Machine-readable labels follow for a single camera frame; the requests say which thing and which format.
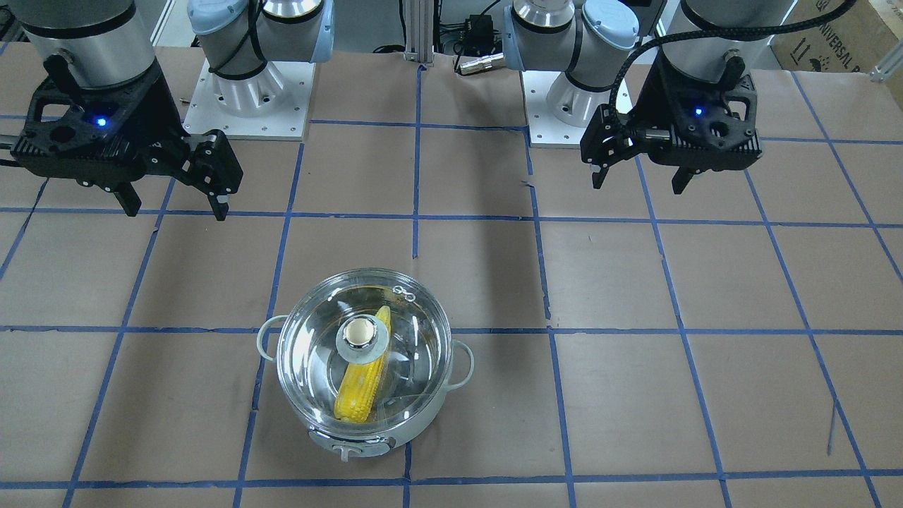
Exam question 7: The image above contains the pale green electric pot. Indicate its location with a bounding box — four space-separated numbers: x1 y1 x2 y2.
256 268 475 463

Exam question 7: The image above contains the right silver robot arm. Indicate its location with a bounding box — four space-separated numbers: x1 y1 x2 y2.
2 1 334 221

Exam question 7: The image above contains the glass pot lid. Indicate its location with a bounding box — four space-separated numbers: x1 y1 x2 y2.
277 268 454 428

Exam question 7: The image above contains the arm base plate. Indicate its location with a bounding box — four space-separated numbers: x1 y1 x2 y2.
183 61 318 142
521 71 610 149

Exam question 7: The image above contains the cardboard box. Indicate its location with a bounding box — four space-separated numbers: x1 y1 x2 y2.
770 1 902 72

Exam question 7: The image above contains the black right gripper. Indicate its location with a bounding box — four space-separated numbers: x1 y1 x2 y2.
10 54 244 222

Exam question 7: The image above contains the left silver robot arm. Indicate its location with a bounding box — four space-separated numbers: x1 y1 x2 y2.
501 1 784 194

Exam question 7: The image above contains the yellow corn cob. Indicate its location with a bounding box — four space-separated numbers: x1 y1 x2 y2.
334 306 392 423

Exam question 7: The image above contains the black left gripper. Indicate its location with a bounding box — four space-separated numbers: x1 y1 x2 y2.
580 55 763 195

